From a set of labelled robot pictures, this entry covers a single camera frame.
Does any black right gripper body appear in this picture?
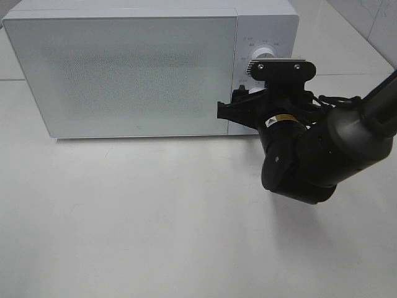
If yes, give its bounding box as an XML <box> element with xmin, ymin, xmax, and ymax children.
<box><xmin>216</xmin><ymin>81</ymin><xmax>319</xmax><ymax>130</ymax></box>

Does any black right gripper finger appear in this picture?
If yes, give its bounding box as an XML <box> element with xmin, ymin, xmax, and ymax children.
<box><xmin>246</xmin><ymin>58</ymin><xmax>316</xmax><ymax>82</ymax></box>

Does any white dial knob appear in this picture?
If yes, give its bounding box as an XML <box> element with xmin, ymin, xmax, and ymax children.
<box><xmin>249</xmin><ymin>87</ymin><xmax>265</xmax><ymax>94</ymax></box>
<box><xmin>249</xmin><ymin>45</ymin><xmax>277</xmax><ymax>60</ymax></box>

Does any white microwave door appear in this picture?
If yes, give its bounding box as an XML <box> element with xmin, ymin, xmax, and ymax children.
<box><xmin>4</xmin><ymin>17</ymin><xmax>236</xmax><ymax>138</ymax></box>

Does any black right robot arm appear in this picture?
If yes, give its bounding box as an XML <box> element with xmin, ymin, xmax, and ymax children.
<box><xmin>217</xmin><ymin>58</ymin><xmax>396</xmax><ymax>204</ymax></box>

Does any white microwave oven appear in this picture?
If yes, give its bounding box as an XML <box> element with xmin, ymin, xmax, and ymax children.
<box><xmin>2</xmin><ymin>1</ymin><xmax>300</xmax><ymax>135</ymax></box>

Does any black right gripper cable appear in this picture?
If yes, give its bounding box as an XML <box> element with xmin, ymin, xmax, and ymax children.
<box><xmin>305</xmin><ymin>89</ymin><xmax>364</xmax><ymax>125</ymax></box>

